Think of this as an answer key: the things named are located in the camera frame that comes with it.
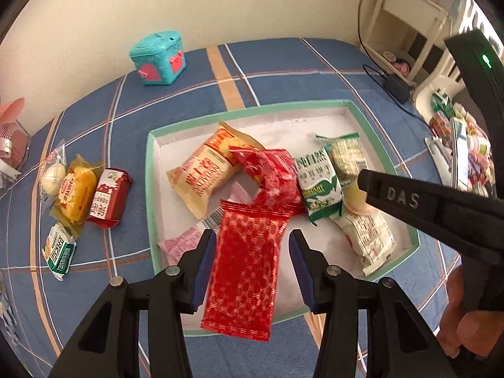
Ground white tray box green rim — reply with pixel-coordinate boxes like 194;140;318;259
146;100;421;337

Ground teal toy chest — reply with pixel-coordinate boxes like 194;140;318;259
130;29;186;86

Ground white plastic chair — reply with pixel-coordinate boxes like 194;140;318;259
411;47;465;127

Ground pale green cracker packet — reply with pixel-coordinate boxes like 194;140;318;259
315;133;369;187

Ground black power adapter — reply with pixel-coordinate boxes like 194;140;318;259
383;76;411;103

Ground pink snack packet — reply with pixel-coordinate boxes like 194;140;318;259
157;184;253;266

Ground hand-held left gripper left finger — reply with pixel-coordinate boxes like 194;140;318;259
47;229;218;378

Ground blue plaid bed sheet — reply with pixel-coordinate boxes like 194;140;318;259
0;37;465;378

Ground green white biscuit packet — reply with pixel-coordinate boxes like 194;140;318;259
293;146;344;225

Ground long patterned red packet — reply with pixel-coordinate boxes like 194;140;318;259
201;199;292;341

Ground cream snack packet red print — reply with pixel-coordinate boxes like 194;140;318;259
330;209;396;277

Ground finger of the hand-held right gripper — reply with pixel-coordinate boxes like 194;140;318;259
358;169;469;250

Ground small green white packet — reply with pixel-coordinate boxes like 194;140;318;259
41;222;77;281

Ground clear packet white ball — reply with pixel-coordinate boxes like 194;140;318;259
39;140;67;207

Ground person's right hand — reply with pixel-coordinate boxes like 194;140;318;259
438;266;504;359

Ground yellow cake packet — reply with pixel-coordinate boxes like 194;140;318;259
50;153;105;239

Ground white wooden stool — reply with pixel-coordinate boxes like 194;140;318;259
364;0;453;85

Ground dark red white packet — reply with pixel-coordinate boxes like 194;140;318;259
86;167;134;230

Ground basket of assorted snacks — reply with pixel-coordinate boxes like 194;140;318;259
427;90;495;198

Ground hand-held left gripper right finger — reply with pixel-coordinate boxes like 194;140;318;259
289;229;457;378

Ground orange swiss roll packet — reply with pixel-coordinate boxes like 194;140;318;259
166;121;265;219

